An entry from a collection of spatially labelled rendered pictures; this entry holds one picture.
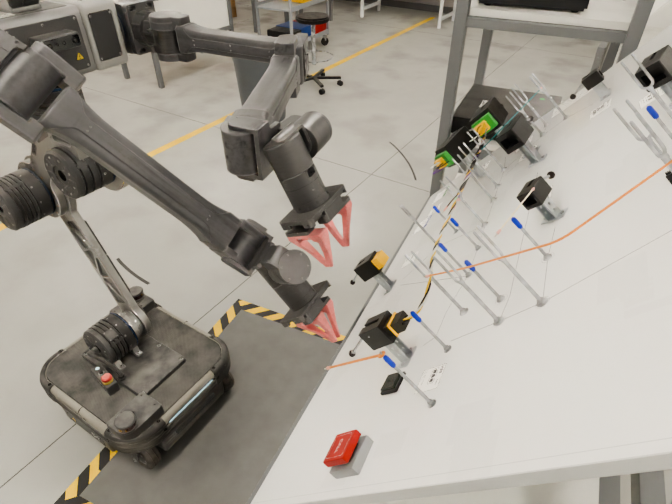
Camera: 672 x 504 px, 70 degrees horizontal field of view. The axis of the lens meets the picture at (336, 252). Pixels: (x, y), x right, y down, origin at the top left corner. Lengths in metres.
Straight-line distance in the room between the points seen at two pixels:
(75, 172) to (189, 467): 1.18
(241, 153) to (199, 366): 1.40
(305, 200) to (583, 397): 0.42
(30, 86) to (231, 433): 1.63
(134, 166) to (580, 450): 0.64
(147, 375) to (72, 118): 1.42
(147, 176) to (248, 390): 1.56
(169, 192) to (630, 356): 0.62
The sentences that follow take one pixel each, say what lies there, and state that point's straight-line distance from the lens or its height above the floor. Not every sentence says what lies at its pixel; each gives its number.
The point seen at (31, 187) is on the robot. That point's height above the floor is 0.94.
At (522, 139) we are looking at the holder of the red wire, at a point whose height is 1.30.
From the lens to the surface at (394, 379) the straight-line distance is 0.82.
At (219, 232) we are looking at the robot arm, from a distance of 0.80.
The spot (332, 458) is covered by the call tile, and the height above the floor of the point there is 1.11.
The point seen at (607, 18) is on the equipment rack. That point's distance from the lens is 1.60.
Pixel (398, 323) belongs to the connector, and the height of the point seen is 1.19.
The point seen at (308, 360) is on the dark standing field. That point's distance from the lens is 2.27.
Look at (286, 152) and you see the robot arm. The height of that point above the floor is 1.46.
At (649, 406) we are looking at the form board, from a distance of 0.51.
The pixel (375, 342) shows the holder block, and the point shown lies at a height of 1.13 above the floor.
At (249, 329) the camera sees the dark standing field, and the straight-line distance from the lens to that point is 2.43.
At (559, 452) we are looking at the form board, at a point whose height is 1.34.
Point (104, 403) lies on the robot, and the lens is 2.03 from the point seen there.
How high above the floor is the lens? 1.76
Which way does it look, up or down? 38 degrees down
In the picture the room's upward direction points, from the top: straight up
